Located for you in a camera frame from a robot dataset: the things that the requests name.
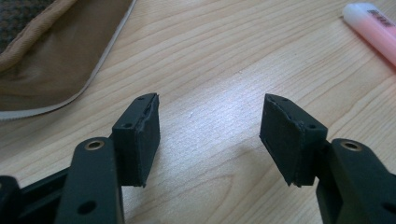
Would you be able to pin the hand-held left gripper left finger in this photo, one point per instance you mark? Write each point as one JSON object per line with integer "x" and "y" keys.
{"x": 137, "y": 146}

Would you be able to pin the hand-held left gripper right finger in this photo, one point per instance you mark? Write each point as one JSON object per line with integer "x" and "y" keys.
{"x": 289, "y": 137}

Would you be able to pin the brown fabric pencil case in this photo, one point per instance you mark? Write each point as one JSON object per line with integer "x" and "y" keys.
{"x": 46, "y": 59}

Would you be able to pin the pink highlighter pen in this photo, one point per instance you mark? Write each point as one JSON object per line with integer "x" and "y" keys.
{"x": 375, "y": 28}

